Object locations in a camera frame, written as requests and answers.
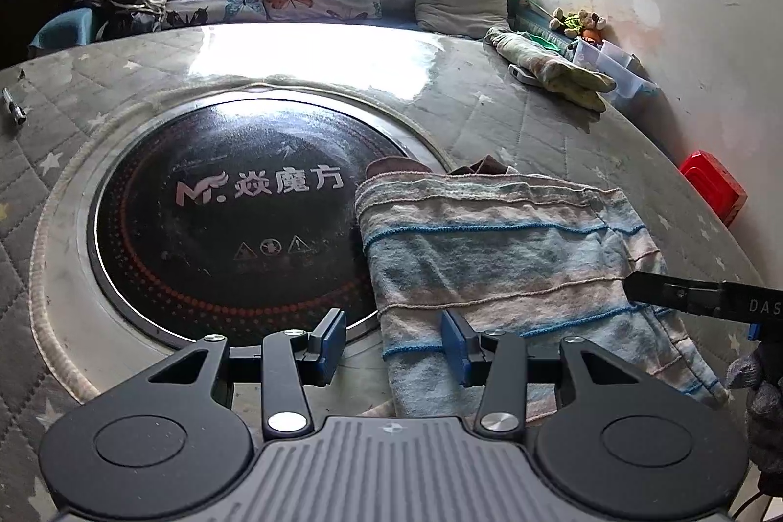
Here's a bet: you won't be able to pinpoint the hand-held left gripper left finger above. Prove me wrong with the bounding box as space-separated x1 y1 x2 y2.
147 308 348 438

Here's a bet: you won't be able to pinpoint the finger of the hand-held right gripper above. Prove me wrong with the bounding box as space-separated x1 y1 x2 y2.
622 268 724 316

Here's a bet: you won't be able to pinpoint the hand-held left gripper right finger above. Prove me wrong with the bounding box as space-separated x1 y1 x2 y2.
440 309 641 438

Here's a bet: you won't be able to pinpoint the striped blue beige towel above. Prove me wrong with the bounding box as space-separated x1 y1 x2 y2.
355 154 733 426

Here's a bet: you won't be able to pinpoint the person's right hand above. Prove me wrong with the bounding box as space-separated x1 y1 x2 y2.
726 341 783 475

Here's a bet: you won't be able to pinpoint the red plastic stool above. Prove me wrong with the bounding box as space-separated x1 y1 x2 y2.
678 149 749 227

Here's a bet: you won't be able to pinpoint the round black glass heater plate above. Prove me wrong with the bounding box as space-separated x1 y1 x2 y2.
87 90 442 344

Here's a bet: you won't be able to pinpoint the clear plastic storage box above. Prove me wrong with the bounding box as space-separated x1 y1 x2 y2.
571 39 631 71
601 41 660 114

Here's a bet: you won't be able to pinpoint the crumpled green beige cloth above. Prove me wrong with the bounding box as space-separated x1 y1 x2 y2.
485 26 617 113

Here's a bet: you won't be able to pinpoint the green plastic object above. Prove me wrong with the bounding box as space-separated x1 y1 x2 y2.
531 29 568 53

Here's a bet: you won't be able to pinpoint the small brown plush toys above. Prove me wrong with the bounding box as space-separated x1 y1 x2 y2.
549 7 608 44

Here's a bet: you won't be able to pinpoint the grey pillow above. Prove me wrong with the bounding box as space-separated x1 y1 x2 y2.
415 0 510 40

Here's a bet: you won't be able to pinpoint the small metal tool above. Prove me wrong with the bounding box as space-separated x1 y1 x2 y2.
2 87 29 130

